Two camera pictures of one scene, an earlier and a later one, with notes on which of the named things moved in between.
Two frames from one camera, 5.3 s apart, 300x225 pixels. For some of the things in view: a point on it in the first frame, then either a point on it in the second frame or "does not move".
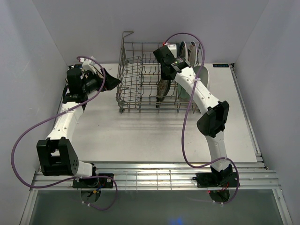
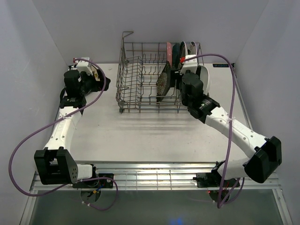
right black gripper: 163,77 -> 178,77
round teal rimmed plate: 183,51 does not move
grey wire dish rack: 140,88 does not move
